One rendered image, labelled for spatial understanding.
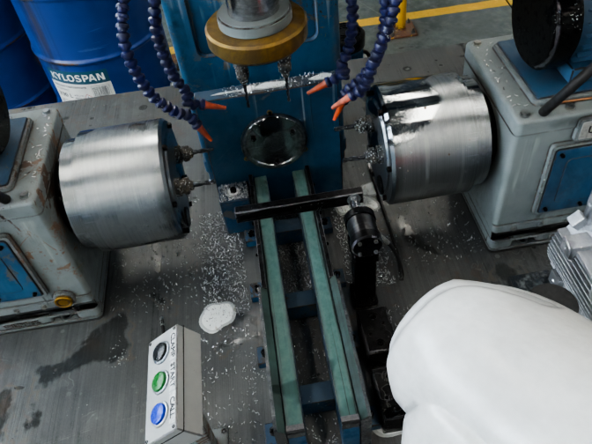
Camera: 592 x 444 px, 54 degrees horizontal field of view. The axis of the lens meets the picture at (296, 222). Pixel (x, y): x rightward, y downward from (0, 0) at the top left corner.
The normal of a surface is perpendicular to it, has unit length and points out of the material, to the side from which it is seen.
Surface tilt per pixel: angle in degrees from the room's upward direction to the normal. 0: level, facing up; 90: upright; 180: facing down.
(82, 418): 0
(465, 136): 55
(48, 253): 89
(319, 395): 0
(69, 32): 90
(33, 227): 89
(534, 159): 89
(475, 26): 0
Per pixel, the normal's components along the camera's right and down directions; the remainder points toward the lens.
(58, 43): -0.19, 0.74
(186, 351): 0.74, -0.53
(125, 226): 0.13, 0.65
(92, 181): 0.01, -0.06
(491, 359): -0.46, -0.48
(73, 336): -0.09, -0.67
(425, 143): 0.06, 0.20
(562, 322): 0.11, -0.87
